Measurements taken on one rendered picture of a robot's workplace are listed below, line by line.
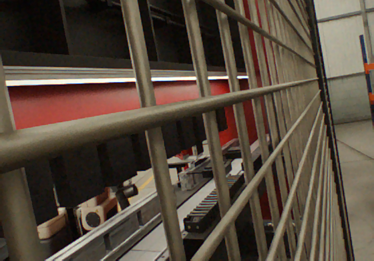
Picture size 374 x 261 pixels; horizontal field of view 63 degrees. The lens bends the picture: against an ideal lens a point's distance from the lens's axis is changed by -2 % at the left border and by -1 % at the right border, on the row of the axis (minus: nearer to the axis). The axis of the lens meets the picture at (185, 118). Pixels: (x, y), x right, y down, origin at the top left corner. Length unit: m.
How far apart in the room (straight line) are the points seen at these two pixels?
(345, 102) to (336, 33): 1.86
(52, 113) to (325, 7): 8.84
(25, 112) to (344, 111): 8.82
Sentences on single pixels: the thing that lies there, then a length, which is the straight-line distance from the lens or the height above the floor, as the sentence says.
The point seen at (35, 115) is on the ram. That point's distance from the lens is 0.95.
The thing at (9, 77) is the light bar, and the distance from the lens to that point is 0.67.
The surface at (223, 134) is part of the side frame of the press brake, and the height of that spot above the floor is 1.01.
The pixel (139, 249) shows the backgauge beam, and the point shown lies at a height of 0.98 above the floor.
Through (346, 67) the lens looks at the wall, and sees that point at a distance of 9.31.
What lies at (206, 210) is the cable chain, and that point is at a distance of 0.93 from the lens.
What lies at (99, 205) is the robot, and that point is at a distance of 2.08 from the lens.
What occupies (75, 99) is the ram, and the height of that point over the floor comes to 1.42.
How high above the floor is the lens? 1.35
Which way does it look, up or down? 3 degrees down
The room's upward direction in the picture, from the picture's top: 10 degrees counter-clockwise
